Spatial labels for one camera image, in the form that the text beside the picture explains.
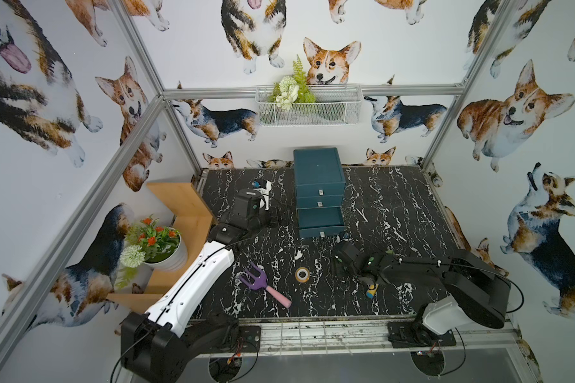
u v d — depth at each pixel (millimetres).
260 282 858
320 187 902
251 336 744
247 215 577
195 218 933
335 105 925
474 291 440
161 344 368
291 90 792
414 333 663
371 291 799
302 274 877
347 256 679
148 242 714
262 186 679
